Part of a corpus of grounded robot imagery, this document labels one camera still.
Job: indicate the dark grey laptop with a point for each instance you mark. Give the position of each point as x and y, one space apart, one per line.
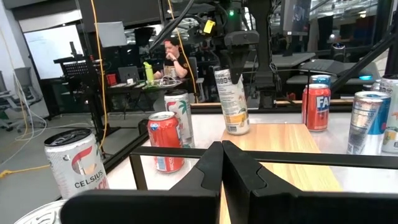
128 74

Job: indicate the person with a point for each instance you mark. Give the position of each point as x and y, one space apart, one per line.
174 62

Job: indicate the green bottle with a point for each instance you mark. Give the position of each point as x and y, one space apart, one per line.
149 74

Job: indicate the grey office chair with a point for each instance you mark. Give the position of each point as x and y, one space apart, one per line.
22 76

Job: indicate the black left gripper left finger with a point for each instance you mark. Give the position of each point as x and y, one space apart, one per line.
186 205

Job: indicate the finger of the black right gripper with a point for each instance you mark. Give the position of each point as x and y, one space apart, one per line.
235 60
243 60

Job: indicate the light grey panel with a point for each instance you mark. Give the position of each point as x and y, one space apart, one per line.
110 34

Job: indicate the red box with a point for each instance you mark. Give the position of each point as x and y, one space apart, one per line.
111 79

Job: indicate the grey desk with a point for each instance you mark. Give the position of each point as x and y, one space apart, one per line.
335 67

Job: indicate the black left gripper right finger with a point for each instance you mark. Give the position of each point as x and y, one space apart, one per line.
280 208

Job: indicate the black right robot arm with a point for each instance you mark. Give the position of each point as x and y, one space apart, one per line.
262 62

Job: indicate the black monitor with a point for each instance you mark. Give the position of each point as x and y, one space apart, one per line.
295 15

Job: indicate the black desk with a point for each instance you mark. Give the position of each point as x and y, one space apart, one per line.
140 89

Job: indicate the yellow tag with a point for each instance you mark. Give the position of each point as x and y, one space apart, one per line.
209 26

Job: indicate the wooden board tray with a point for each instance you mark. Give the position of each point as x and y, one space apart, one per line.
280 146

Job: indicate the white board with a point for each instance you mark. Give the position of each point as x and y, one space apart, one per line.
49 53

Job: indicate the black tripod stand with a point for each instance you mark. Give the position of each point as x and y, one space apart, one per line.
93 102

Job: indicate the red Fanta can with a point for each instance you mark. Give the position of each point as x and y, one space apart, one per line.
315 109
164 137

